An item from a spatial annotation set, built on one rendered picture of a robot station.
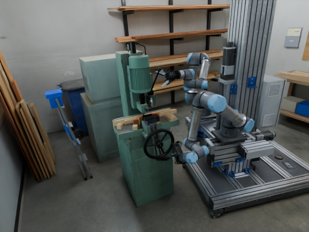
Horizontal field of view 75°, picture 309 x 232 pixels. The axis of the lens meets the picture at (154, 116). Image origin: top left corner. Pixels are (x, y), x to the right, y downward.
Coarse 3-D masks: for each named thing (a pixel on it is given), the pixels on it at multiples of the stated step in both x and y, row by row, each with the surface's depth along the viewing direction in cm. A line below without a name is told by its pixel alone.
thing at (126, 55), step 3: (126, 54) 183; (126, 57) 184; (126, 60) 185; (126, 63) 186; (126, 66) 187; (126, 69) 188; (126, 72) 190; (129, 90) 197; (129, 93) 198; (129, 96) 199
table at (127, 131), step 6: (162, 120) 193; (168, 120) 192; (174, 120) 191; (114, 126) 187; (126, 126) 186; (132, 126) 185; (138, 126) 184; (162, 126) 188; (168, 126) 190; (120, 132) 176; (126, 132) 175; (132, 132) 177; (138, 132) 179; (144, 132) 179; (162, 132) 178; (120, 138) 174; (126, 138) 176
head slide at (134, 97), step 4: (128, 64) 186; (128, 68) 183; (128, 72) 186; (128, 76) 189; (128, 80) 192; (132, 92) 190; (132, 96) 192; (136, 96) 193; (132, 100) 194; (136, 100) 195; (132, 104) 197; (136, 104) 196; (136, 108) 198
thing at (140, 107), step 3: (138, 102) 193; (138, 105) 191; (141, 105) 185; (144, 105) 185; (147, 105) 186; (138, 108) 193; (141, 108) 185; (144, 108) 186; (147, 108) 187; (141, 111) 187; (144, 111) 188; (147, 111) 189
